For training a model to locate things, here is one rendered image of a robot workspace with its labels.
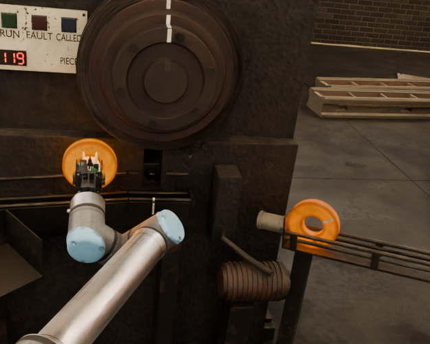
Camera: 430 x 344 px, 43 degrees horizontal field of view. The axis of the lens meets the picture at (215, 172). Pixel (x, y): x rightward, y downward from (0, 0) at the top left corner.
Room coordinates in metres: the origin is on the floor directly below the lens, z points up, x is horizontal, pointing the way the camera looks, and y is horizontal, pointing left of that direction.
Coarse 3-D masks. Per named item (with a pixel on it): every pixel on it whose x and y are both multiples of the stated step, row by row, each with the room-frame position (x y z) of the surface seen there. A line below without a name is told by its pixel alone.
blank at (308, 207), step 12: (300, 204) 1.47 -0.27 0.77; (312, 204) 1.45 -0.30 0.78; (324, 204) 1.45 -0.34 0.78; (300, 216) 1.46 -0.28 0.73; (324, 216) 1.44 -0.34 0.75; (336, 216) 1.44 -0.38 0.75; (300, 228) 1.46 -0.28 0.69; (324, 228) 1.43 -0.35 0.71; (336, 228) 1.42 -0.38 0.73; (312, 240) 1.44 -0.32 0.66
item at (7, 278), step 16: (0, 224) 1.29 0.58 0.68; (16, 224) 1.26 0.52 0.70; (0, 240) 1.29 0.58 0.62; (16, 240) 1.27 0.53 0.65; (32, 240) 1.21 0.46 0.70; (0, 256) 1.24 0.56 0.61; (16, 256) 1.25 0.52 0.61; (32, 256) 1.21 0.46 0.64; (0, 272) 1.18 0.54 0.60; (16, 272) 1.18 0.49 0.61; (32, 272) 1.19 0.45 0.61; (0, 288) 1.12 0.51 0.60; (16, 288) 1.12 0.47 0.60; (0, 304) 1.15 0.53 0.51; (0, 320) 1.15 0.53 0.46; (0, 336) 1.15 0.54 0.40
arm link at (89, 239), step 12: (84, 204) 1.19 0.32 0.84; (72, 216) 1.16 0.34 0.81; (84, 216) 1.15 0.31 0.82; (96, 216) 1.16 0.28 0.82; (72, 228) 1.12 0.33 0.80; (84, 228) 1.11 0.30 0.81; (96, 228) 1.13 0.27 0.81; (108, 228) 1.16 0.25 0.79; (72, 240) 1.09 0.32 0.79; (84, 240) 1.09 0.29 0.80; (96, 240) 1.09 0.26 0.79; (108, 240) 1.13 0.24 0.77; (72, 252) 1.09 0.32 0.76; (84, 252) 1.09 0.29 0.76; (96, 252) 1.10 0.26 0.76
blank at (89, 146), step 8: (72, 144) 1.44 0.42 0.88; (80, 144) 1.42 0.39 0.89; (88, 144) 1.43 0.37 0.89; (96, 144) 1.43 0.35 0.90; (104, 144) 1.45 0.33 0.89; (72, 152) 1.42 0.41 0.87; (80, 152) 1.42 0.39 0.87; (88, 152) 1.43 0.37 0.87; (104, 152) 1.44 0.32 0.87; (112, 152) 1.45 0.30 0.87; (64, 160) 1.41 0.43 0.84; (72, 160) 1.42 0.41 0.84; (104, 160) 1.44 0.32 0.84; (112, 160) 1.44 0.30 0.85; (64, 168) 1.41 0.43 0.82; (72, 168) 1.42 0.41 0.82; (104, 168) 1.44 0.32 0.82; (112, 168) 1.44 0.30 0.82; (112, 176) 1.44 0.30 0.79; (72, 184) 1.42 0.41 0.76
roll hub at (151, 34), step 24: (120, 48) 1.40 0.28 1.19; (144, 48) 1.39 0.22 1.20; (168, 48) 1.41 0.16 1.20; (192, 48) 1.41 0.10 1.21; (120, 72) 1.37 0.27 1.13; (144, 72) 1.39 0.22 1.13; (168, 72) 1.39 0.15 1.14; (192, 72) 1.43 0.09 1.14; (216, 72) 1.43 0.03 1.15; (144, 96) 1.40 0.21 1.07; (168, 96) 1.39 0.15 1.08; (192, 96) 1.43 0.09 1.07; (144, 120) 1.39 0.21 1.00; (168, 120) 1.40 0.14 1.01; (192, 120) 1.42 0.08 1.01
